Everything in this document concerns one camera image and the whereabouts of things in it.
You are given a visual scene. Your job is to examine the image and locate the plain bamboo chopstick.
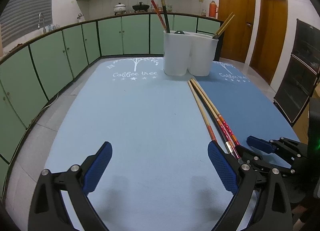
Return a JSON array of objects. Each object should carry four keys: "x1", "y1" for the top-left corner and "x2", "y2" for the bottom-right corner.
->
[
  {"x1": 212, "y1": 12, "x2": 233, "y2": 39},
  {"x1": 215, "y1": 14, "x2": 236, "y2": 39}
]

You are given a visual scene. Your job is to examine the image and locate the black chopstick red patterned end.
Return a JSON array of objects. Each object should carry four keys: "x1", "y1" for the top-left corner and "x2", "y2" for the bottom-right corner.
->
[
  {"x1": 160, "y1": 0, "x2": 171, "y2": 34},
  {"x1": 159, "y1": 0, "x2": 170, "y2": 34}
]

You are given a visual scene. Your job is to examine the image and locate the green base cabinets with counter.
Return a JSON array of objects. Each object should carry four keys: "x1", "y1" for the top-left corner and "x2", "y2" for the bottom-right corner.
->
[{"x1": 0, "y1": 12, "x2": 224, "y2": 196}]

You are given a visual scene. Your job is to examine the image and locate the white cooking pot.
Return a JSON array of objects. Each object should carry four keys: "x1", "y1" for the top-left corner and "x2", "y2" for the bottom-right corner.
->
[{"x1": 114, "y1": 2, "x2": 126, "y2": 16}]

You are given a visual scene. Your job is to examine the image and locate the orange thermos flask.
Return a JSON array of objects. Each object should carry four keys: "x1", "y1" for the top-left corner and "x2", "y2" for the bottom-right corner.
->
[{"x1": 209, "y1": 1, "x2": 219, "y2": 19}]

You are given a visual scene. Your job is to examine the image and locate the black glass-front cabinet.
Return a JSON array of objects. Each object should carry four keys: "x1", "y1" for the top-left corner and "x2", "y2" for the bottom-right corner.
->
[{"x1": 274, "y1": 19, "x2": 320, "y2": 128}]

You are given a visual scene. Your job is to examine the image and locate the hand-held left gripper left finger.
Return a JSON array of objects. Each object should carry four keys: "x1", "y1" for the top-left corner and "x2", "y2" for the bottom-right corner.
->
[{"x1": 28, "y1": 142, "x2": 113, "y2": 231}]

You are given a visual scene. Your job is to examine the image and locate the bamboo chopstick red patterned end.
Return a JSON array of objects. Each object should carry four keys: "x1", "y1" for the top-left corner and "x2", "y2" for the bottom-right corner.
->
[
  {"x1": 190, "y1": 78, "x2": 241, "y2": 159},
  {"x1": 187, "y1": 80, "x2": 217, "y2": 144}
]

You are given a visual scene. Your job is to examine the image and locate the grey window blind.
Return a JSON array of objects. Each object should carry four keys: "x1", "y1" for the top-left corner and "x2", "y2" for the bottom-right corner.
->
[{"x1": 0, "y1": 0, "x2": 54, "y2": 47}]

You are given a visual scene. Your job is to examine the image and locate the black wok with lid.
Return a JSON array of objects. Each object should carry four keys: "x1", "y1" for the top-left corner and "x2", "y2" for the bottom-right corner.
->
[{"x1": 132, "y1": 2, "x2": 150, "y2": 13}]

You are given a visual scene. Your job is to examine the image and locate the two-tone blue table mat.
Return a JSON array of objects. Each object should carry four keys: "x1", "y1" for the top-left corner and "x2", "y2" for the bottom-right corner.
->
[{"x1": 44, "y1": 56, "x2": 300, "y2": 231}]

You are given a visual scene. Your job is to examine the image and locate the white floor cable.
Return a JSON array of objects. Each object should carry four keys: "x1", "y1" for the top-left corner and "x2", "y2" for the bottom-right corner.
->
[{"x1": 32, "y1": 91, "x2": 60, "y2": 121}]

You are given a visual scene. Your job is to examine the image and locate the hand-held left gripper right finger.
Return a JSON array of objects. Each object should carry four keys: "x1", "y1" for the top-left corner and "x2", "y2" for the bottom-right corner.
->
[{"x1": 207, "y1": 141, "x2": 293, "y2": 231}]

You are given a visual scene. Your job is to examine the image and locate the cardboard box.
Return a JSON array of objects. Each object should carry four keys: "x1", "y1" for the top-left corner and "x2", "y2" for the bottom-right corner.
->
[{"x1": 291, "y1": 107, "x2": 311, "y2": 144}]

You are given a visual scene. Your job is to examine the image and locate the plain wooden door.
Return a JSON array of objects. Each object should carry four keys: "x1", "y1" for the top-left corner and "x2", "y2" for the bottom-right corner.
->
[{"x1": 250, "y1": 0, "x2": 287, "y2": 85}]

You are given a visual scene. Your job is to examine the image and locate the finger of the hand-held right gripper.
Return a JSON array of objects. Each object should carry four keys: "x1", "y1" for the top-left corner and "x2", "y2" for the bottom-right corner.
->
[
  {"x1": 247, "y1": 135, "x2": 308, "y2": 158},
  {"x1": 235, "y1": 145, "x2": 298, "y2": 176}
]

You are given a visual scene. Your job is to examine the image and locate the metal kitchen faucet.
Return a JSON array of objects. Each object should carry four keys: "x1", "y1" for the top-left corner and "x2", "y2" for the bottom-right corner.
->
[{"x1": 38, "y1": 12, "x2": 47, "y2": 34}]

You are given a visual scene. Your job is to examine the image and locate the wooden door with handle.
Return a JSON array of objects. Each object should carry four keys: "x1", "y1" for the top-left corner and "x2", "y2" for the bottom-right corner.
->
[{"x1": 218, "y1": 0, "x2": 257, "y2": 64}]

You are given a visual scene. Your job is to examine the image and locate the white two-compartment utensil holder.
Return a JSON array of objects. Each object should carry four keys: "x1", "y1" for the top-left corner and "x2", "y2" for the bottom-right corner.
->
[{"x1": 163, "y1": 31, "x2": 219, "y2": 77}]

